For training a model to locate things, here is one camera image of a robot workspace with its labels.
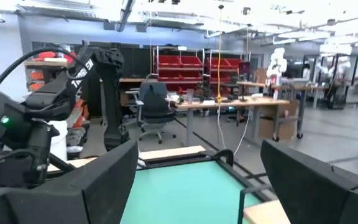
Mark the grey ceiling pipe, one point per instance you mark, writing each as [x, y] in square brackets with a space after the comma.
[126, 15]

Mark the clear plastic cup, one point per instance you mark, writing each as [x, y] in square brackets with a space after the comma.
[190, 96]

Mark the black table frame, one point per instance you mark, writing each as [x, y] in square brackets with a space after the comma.
[182, 159]

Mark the cardboard box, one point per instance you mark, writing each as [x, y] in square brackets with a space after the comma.
[286, 130]

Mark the black office chair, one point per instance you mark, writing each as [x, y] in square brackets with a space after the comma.
[155, 105]

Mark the wooden shelf orange items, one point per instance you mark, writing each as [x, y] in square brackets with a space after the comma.
[47, 63]

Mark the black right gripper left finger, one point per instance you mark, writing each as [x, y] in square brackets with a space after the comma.
[73, 202]

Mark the rack of red bins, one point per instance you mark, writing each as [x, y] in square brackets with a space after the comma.
[179, 62]
[225, 63]

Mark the white robot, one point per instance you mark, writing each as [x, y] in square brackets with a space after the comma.
[277, 67]

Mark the wooden desk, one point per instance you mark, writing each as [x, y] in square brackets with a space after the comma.
[228, 102]

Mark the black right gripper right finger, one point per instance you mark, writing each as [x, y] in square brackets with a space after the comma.
[322, 193]

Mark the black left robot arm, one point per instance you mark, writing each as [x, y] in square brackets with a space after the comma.
[110, 102]

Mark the long wooden workbench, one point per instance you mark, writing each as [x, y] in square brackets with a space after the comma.
[291, 87]

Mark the white bucket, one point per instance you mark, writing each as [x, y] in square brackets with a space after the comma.
[60, 143]

